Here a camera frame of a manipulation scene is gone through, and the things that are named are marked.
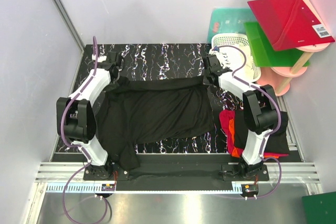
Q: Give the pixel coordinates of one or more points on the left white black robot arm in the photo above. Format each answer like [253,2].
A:
[76,122]

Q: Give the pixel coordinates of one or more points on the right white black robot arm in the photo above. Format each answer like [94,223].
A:
[261,113]

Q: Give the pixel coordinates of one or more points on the white plastic laundry basket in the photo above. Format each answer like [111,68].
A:
[231,39]

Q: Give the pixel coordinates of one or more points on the green plastic sheet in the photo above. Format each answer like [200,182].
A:
[262,51]

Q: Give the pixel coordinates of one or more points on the teal plastic board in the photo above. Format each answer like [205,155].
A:
[229,20]

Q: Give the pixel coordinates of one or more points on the orange t shirt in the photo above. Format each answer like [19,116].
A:
[232,149]

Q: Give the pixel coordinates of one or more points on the red plastic sheet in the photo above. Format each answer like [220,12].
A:
[290,24]

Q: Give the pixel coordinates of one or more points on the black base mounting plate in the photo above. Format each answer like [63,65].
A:
[180,172]

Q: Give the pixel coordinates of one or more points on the dark green board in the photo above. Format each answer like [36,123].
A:
[320,208]

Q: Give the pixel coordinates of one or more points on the left corner aluminium post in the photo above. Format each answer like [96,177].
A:
[69,24]

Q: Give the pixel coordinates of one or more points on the aluminium frame rail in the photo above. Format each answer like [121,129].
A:
[69,177]

